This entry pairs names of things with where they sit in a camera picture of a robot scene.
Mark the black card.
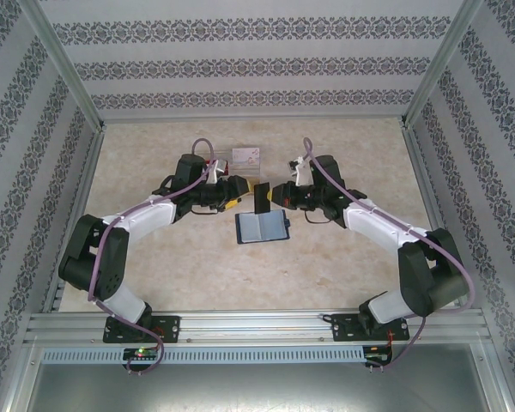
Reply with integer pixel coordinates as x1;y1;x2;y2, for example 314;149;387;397
253;181;273;215

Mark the blue card holder wallet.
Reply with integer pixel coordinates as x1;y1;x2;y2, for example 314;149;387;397
235;209;293;246

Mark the white VIP card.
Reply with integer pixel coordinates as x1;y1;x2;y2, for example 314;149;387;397
231;147;262;167

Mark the clear acrylic organizer box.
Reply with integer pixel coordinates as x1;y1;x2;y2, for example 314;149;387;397
192;147;264;191

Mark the left circuit board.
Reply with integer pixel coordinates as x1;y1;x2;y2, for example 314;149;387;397
123;347;161;361

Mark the grey sheet metal panel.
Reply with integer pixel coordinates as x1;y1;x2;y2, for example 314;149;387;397
23;362;501;412

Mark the thin black cable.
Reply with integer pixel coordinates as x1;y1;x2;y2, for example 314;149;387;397
303;210;332;226
187;204;225;216

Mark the aluminium table side rail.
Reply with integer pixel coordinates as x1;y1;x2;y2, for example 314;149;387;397
401;122;472;311
41;123;107;313

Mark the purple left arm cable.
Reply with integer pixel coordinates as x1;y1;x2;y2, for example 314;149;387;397
88;137;220;377

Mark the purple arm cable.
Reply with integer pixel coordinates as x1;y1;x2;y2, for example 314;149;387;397
302;136;478;373
88;137;220;377

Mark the aluminium mounting rail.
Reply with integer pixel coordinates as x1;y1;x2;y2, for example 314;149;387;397
23;309;487;345

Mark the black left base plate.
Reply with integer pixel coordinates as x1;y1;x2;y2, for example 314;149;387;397
104;315;182;344

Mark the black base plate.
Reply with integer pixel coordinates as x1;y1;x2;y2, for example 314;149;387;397
104;315;182;344
330;312;411;342

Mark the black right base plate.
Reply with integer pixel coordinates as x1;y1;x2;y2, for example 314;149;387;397
330;312;411;342

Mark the slotted grey cable duct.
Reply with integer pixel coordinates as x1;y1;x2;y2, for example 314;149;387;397
40;345;367;366

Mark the aluminium frame post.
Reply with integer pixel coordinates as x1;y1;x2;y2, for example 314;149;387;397
399;0;485;130
23;0;107;130

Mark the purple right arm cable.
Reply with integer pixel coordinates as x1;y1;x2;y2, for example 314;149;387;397
302;136;478;373

